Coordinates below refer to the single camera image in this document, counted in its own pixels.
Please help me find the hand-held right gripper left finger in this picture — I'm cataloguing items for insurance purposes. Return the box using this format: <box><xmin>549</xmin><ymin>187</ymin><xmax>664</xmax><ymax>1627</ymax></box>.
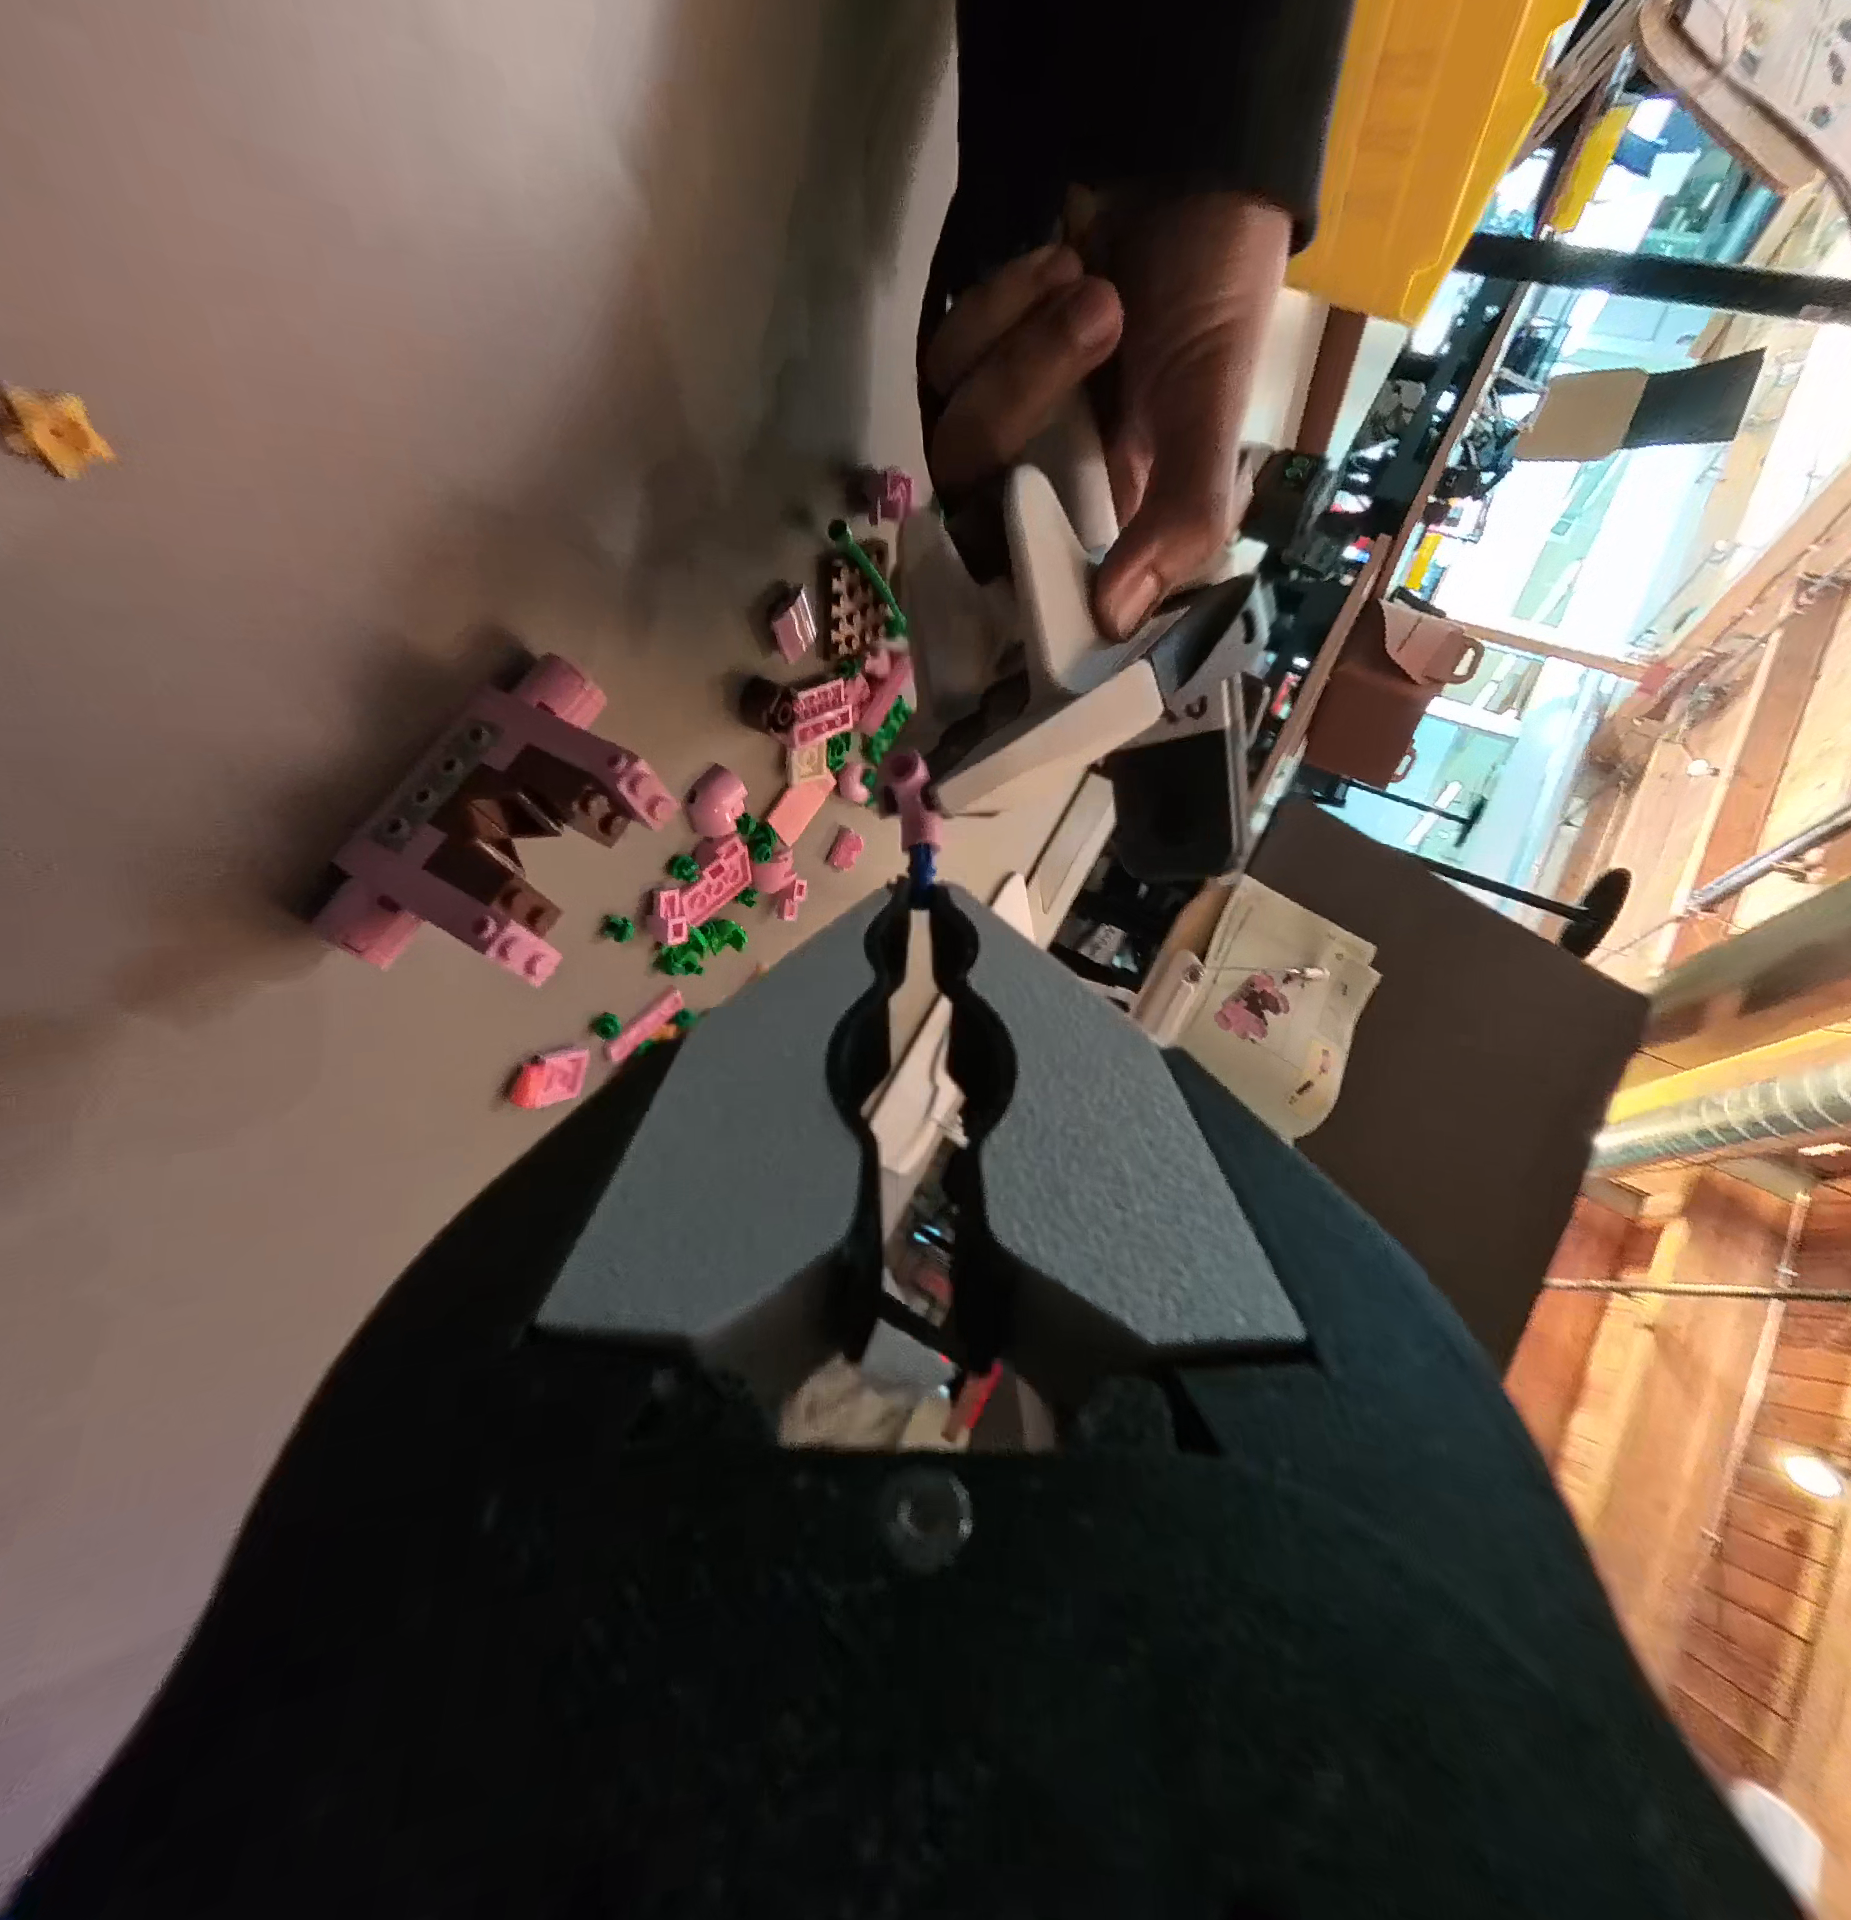
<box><xmin>535</xmin><ymin>882</ymin><xmax>927</xmax><ymax>1413</ymax></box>

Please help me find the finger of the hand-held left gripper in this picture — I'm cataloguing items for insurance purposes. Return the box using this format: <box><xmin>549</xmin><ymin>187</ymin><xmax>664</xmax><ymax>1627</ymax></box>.
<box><xmin>900</xmin><ymin>517</ymin><xmax>1029</xmax><ymax>724</ymax></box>
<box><xmin>925</xmin><ymin>657</ymin><xmax>1171</xmax><ymax>820</ymax></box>

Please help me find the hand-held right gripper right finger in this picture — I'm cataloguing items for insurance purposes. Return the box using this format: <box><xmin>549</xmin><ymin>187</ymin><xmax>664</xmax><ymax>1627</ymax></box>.
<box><xmin>933</xmin><ymin>884</ymin><xmax>1312</xmax><ymax>1419</ymax></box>

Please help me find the pink toy connector piece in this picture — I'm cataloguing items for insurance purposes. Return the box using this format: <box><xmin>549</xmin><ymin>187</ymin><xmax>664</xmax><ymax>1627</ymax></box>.
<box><xmin>881</xmin><ymin>750</ymin><xmax>951</xmax><ymax>854</ymax></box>

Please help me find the person's left forearm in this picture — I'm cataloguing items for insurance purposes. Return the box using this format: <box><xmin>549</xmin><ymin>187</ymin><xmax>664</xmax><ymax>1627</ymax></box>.
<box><xmin>951</xmin><ymin>0</ymin><xmax>1359</xmax><ymax>254</ymax></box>

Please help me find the person's left hand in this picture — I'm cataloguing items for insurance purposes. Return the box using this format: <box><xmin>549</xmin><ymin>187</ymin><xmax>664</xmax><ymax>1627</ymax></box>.
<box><xmin>917</xmin><ymin>192</ymin><xmax>1299</xmax><ymax>644</ymax></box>

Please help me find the building instruction booklet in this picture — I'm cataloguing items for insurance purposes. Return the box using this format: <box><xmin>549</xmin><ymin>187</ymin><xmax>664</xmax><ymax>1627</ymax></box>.
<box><xmin>1171</xmin><ymin>875</ymin><xmax>1386</xmax><ymax>1144</ymax></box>

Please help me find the pile of small toy bricks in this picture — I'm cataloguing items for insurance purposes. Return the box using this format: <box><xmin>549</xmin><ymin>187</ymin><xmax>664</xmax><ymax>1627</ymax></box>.
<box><xmin>509</xmin><ymin>462</ymin><xmax>929</xmax><ymax>1115</ymax></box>

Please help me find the brown leather bag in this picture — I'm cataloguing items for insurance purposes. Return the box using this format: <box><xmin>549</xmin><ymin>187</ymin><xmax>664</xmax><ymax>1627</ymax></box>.
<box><xmin>1305</xmin><ymin>598</ymin><xmax>1486</xmax><ymax>792</ymax></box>

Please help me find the dark brown board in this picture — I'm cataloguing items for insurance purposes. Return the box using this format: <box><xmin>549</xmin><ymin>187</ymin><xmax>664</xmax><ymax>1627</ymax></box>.
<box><xmin>1252</xmin><ymin>795</ymin><xmax>1658</xmax><ymax>1368</ymax></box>

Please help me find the pink and brown brick assembly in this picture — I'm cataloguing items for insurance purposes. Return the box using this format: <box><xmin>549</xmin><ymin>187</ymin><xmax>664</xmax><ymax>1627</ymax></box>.
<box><xmin>314</xmin><ymin>651</ymin><xmax>680</xmax><ymax>990</ymax></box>

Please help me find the yellow plastic bin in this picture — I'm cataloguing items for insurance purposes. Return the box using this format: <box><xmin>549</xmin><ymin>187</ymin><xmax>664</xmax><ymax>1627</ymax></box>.
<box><xmin>1283</xmin><ymin>0</ymin><xmax>1590</xmax><ymax>327</ymax></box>

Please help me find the yellow star toy piece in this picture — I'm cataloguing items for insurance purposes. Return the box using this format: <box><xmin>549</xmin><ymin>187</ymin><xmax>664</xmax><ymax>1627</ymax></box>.
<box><xmin>0</xmin><ymin>381</ymin><xmax>118</xmax><ymax>483</ymax></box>

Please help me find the silver ventilation duct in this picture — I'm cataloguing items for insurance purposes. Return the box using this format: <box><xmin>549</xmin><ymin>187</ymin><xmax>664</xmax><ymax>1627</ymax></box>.
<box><xmin>1590</xmin><ymin>1047</ymin><xmax>1851</xmax><ymax>1181</ymax></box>

